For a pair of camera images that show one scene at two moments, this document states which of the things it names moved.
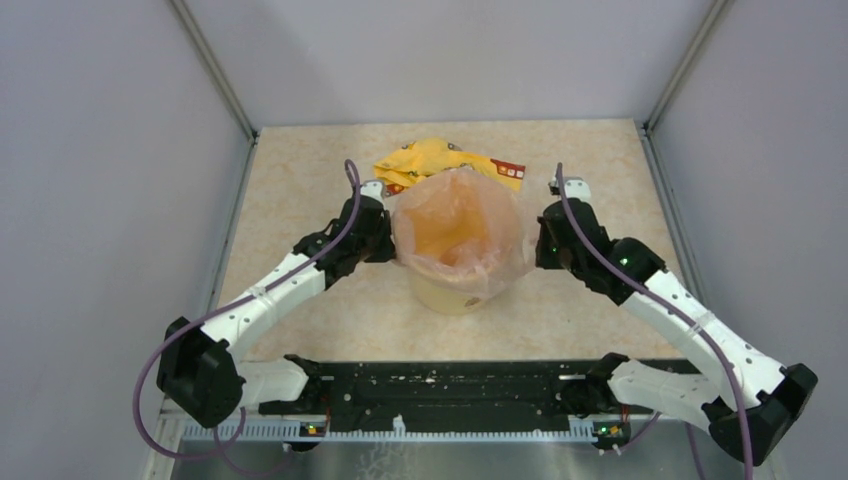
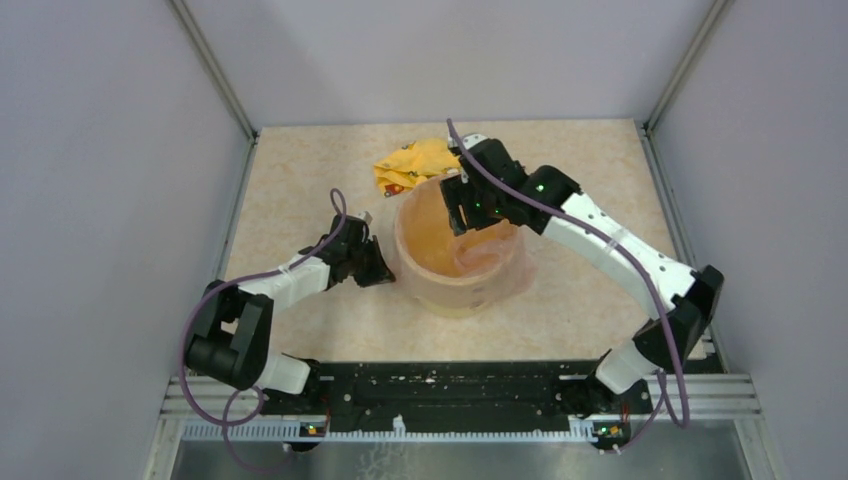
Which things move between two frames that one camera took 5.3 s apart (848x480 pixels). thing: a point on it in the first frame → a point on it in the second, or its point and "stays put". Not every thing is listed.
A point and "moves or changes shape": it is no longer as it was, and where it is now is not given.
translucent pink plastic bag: [463, 231] moves or changes shape
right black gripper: [542, 257] → [456, 193]
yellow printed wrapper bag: [420, 158] stays put
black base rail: [535, 396] stays put
